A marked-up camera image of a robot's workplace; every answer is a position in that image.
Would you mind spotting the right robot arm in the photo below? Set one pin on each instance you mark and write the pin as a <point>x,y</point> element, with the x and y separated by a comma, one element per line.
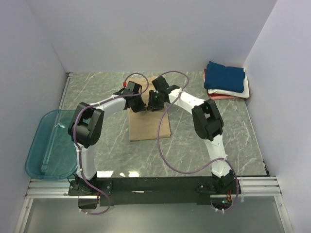
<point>208,125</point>

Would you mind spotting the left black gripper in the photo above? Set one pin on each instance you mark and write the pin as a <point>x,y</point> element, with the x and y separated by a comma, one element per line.
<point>137,105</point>

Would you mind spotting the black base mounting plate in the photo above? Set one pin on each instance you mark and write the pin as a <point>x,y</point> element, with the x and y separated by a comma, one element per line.
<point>151,190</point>

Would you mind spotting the folded white t-shirt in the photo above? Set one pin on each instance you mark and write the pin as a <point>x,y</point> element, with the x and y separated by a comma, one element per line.
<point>244,95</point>

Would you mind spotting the teal plastic bin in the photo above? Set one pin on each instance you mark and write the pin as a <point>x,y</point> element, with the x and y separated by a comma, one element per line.
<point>52,155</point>

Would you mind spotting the folded blue t-shirt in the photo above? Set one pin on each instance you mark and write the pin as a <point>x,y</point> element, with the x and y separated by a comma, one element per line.
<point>224,78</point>

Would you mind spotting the folded red t-shirt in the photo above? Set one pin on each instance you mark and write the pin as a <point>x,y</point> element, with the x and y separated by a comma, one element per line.
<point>205,74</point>

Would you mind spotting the beige t-shirt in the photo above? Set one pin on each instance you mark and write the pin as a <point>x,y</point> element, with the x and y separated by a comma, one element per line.
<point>148,125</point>

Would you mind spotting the folded pink t-shirt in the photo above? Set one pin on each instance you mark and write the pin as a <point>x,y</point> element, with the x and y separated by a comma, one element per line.
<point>221,97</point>

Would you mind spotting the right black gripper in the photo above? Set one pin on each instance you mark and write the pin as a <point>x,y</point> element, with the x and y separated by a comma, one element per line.
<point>154,104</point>

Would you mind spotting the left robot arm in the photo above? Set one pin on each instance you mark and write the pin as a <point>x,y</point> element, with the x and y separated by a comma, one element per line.
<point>87,123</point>

